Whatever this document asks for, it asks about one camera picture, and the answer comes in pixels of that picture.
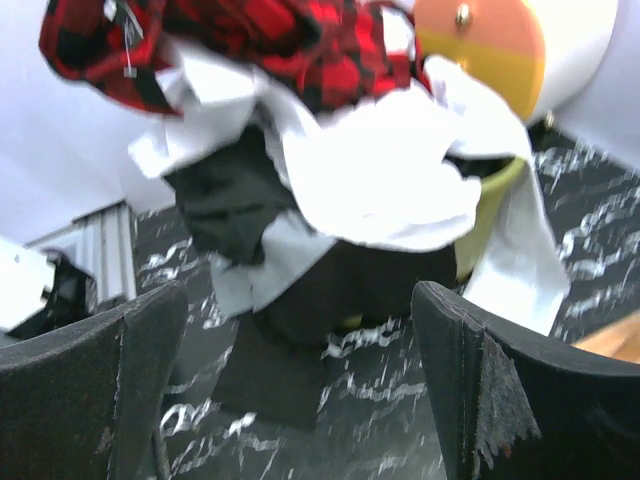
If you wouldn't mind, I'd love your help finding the red black plaid shirt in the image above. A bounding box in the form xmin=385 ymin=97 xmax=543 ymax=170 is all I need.
xmin=39 ymin=1 xmax=429 ymax=115

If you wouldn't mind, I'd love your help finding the green laundry basket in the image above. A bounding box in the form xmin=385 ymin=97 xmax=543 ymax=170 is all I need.
xmin=344 ymin=155 xmax=527 ymax=329

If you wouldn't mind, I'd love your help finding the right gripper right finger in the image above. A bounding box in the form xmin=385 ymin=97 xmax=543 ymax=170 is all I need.
xmin=411 ymin=282 xmax=639 ymax=479

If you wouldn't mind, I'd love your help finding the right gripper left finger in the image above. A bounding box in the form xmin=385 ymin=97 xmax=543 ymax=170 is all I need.
xmin=1 ymin=283 xmax=188 ymax=479

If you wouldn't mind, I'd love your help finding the cream cylindrical drum toy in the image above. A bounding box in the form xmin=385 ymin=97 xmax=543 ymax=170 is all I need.
xmin=412 ymin=0 xmax=618 ymax=123

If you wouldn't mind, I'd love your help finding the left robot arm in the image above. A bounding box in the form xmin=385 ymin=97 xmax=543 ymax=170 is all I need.
xmin=1 ymin=238 xmax=98 ymax=345

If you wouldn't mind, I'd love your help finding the wooden clothes rack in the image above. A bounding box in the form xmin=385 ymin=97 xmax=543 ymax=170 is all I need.
xmin=573 ymin=311 xmax=640 ymax=364

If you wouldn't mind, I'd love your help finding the aluminium frame rail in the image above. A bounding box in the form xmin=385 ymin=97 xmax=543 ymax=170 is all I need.
xmin=26 ymin=201 xmax=137 ymax=302

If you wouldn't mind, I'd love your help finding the black garment in pile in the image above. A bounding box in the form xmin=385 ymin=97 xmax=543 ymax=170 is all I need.
xmin=167 ymin=125 xmax=456 ymax=430

